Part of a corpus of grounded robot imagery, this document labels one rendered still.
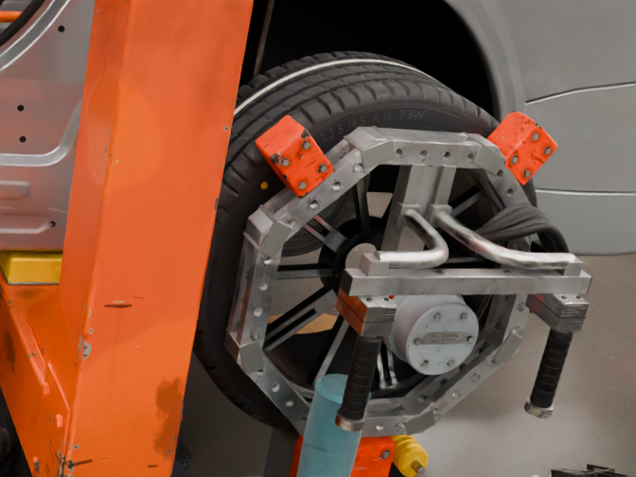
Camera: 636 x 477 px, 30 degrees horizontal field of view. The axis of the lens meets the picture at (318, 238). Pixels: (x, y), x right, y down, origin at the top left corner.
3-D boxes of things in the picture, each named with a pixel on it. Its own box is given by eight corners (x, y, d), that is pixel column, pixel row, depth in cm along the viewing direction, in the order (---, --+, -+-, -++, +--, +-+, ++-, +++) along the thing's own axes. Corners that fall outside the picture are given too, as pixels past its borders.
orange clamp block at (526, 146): (499, 170, 202) (535, 132, 201) (524, 188, 195) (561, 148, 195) (476, 147, 198) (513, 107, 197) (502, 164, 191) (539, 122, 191)
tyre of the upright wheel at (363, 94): (73, 267, 204) (321, 427, 242) (109, 332, 185) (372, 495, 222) (323, -29, 200) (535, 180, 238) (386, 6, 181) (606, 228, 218)
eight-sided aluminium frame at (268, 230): (478, 411, 222) (556, 136, 202) (497, 430, 216) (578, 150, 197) (205, 428, 198) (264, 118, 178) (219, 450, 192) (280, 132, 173)
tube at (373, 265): (411, 224, 190) (425, 163, 186) (471, 277, 174) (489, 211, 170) (311, 222, 182) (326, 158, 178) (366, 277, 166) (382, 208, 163)
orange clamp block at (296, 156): (316, 153, 186) (287, 113, 181) (337, 171, 179) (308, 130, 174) (282, 182, 185) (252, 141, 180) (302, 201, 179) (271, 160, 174)
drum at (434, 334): (409, 316, 206) (428, 242, 201) (471, 379, 188) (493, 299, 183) (337, 318, 199) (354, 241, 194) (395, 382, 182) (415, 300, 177)
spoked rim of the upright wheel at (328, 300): (136, 256, 208) (321, 381, 237) (176, 317, 189) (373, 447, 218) (323, 34, 205) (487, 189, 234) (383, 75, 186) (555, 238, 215)
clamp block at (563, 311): (549, 305, 191) (557, 275, 189) (581, 331, 184) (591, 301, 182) (522, 305, 189) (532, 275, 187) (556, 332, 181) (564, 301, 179)
